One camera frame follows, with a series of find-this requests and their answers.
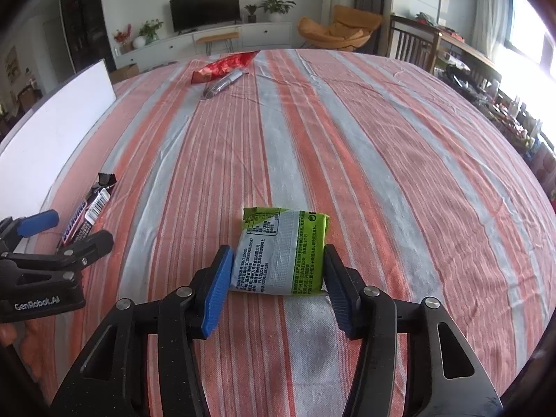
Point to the orange lounge chair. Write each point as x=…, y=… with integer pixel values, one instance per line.
x=336, y=28

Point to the cardboard box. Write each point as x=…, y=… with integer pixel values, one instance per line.
x=125, y=73

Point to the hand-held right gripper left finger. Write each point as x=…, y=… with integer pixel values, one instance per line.
x=217, y=291

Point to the green white snack packet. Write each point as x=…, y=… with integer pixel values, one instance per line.
x=282, y=254

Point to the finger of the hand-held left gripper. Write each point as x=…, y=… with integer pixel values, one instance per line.
x=82, y=247
x=37, y=222

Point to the black television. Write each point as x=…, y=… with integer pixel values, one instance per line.
x=204, y=8

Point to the small clear packet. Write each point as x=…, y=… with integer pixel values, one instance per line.
x=223, y=82

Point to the large green potted plant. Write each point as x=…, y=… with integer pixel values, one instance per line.
x=276, y=5

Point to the dark wooden chair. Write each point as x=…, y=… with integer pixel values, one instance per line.
x=410, y=43

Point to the wooden stool with hairpin legs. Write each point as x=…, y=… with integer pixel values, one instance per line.
x=216, y=37

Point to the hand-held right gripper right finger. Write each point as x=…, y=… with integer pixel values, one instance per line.
x=341, y=291

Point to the orange grey striped tablecloth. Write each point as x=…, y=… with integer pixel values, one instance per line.
x=347, y=160

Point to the white television cabinet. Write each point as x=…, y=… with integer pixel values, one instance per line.
x=260, y=34

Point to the red flower plant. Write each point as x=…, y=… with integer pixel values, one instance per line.
x=123, y=37

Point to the red snack packet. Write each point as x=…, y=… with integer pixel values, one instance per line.
x=221, y=66

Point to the small dark potted plant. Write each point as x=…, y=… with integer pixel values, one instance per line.
x=251, y=12

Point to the wooden dining table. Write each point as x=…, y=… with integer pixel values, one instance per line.
x=469, y=54

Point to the white board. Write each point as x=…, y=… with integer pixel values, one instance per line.
x=52, y=130

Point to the person's left forearm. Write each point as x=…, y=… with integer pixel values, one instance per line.
x=9, y=334

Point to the dark display cabinet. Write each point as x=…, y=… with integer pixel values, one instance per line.
x=84, y=17

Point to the white sheer curtain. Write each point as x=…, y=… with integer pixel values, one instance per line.
x=493, y=4

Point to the row of windowsill clutter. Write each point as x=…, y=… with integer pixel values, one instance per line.
x=508, y=113

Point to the dark chocolate bar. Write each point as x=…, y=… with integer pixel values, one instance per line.
x=89, y=208

